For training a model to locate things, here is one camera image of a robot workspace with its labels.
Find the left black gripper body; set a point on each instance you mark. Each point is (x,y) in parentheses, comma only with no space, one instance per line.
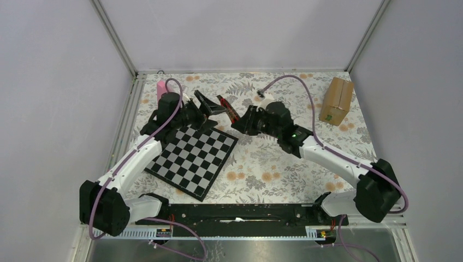
(191,115)

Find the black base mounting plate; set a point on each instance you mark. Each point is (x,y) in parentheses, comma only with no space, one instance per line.
(258,217)

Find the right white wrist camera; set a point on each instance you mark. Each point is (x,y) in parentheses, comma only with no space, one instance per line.
(265,100)

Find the white slotted cable duct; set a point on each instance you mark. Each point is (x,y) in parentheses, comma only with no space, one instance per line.
(177,233)

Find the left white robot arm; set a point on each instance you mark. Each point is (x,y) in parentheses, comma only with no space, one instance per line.
(102,204)

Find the floral patterned table mat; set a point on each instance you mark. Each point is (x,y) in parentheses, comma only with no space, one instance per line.
(258,171)

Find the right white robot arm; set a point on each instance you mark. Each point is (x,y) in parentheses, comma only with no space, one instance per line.
(376,188)

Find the right aluminium corner post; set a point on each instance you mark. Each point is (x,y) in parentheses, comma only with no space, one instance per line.
(368,34)

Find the red black utility knife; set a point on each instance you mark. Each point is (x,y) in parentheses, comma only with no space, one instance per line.
(230,111)

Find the pink triangular block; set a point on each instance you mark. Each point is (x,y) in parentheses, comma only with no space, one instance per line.
(161,88)

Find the left aluminium corner post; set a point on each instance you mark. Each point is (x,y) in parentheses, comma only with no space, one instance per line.
(115,39)

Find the brown cardboard express box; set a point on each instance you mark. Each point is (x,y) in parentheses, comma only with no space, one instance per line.
(337,101)

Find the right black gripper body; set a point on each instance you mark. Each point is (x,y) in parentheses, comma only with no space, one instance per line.
(257,122)

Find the aluminium corner post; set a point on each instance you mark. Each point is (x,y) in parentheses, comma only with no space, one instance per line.
(115,39)
(368,34)

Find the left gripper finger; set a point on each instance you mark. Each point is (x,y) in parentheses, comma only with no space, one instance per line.
(207,126)
(208,107)

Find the black white checkerboard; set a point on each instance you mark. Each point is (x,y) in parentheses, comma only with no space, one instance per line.
(193,160)

